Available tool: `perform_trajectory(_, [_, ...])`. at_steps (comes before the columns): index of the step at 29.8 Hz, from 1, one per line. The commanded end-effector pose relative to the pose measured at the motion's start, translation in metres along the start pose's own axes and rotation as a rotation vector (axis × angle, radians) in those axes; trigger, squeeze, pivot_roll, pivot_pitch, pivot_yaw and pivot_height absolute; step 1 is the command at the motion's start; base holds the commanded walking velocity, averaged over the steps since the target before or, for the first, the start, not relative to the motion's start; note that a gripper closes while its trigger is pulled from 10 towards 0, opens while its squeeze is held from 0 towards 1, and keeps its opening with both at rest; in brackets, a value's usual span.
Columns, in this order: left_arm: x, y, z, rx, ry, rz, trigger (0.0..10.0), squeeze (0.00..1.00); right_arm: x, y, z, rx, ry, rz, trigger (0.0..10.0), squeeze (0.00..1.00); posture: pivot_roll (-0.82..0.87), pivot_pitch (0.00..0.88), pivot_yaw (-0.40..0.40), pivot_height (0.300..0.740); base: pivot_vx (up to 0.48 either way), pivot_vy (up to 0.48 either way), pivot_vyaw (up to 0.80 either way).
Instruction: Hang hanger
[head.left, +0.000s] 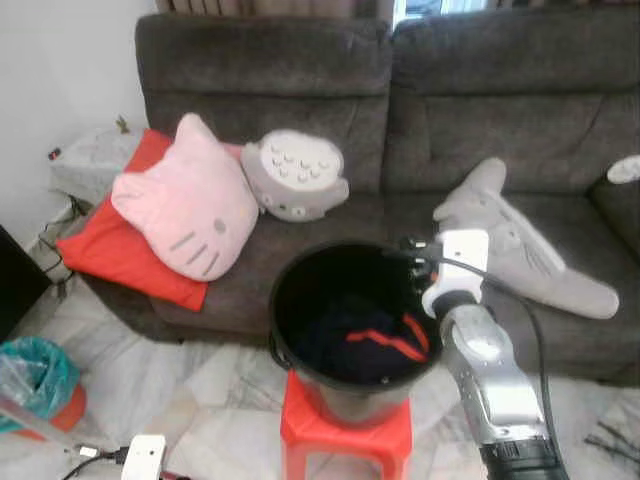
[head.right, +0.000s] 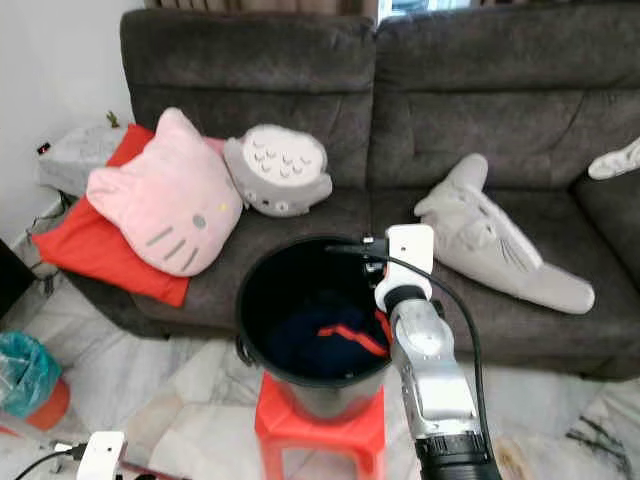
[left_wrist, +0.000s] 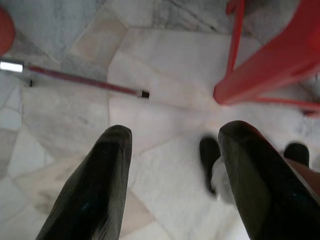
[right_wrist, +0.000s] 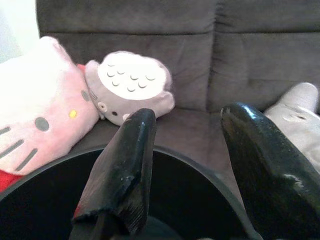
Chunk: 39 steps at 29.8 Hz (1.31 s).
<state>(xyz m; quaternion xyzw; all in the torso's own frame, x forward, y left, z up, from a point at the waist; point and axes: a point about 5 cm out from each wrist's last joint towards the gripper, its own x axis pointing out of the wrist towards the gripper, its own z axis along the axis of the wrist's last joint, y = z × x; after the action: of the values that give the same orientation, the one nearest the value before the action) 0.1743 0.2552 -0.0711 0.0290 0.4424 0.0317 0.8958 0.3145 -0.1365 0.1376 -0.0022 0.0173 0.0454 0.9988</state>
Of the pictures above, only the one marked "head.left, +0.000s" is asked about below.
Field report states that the red cushion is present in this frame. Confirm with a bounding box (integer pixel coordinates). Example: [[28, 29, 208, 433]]
[[57, 127, 246, 311]]

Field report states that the orange bin green bag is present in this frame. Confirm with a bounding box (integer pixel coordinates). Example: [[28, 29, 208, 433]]
[[0, 337, 86, 441]]

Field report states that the dark grey sofa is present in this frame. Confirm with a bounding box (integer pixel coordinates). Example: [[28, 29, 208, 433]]
[[75, 8, 640, 389]]

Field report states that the pink cat face cushion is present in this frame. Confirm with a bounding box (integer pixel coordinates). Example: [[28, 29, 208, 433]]
[[110, 112, 261, 283]]

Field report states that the grey round plush cushion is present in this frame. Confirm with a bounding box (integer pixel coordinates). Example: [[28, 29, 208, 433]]
[[240, 128, 351, 223]]

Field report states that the white crumpled cloth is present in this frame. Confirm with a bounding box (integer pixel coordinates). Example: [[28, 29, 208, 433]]
[[605, 155, 640, 186]]

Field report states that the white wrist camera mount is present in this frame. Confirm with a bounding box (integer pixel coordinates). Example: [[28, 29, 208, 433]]
[[121, 433, 167, 480], [420, 228, 491, 319]]

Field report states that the grey marble side table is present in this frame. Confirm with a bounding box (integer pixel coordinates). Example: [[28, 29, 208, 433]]
[[48, 125, 146, 206]]

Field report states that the black plastic bucket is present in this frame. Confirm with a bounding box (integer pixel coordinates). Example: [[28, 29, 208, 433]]
[[268, 240, 446, 426]]

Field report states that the red plastic stool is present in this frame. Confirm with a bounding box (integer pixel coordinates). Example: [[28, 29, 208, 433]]
[[280, 370, 414, 480]]

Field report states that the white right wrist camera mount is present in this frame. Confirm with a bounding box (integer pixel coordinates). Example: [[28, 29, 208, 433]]
[[420, 228, 491, 319]]

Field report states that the grey long plush toy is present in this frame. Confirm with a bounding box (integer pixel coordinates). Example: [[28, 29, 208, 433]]
[[432, 157, 621, 321]]

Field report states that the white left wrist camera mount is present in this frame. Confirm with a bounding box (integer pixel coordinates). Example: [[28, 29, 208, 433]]
[[121, 433, 167, 480]]

